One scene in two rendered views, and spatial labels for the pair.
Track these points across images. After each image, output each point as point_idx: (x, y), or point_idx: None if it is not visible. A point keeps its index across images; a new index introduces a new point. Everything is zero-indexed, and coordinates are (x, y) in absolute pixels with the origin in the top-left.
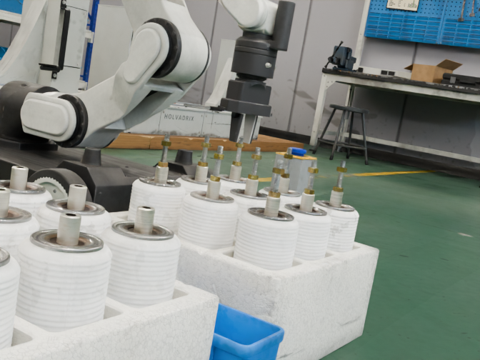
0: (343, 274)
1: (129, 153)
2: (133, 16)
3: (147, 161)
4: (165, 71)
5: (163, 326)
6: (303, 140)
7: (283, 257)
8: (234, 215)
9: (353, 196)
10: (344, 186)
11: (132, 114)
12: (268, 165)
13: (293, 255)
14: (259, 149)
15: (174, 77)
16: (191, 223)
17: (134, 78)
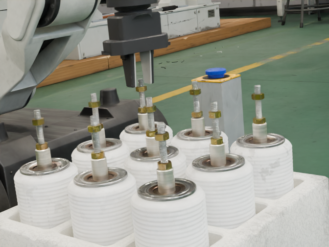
0: (283, 228)
1: (87, 81)
2: None
3: (105, 85)
4: (49, 17)
5: None
6: (272, 11)
7: (191, 242)
8: (129, 194)
9: (325, 69)
10: (315, 58)
11: (39, 67)
12: (233, 54)
13: (205, 233)
14: (151, 99)
15: (63, 20)
16: (80, 217)
17: (19, 34)
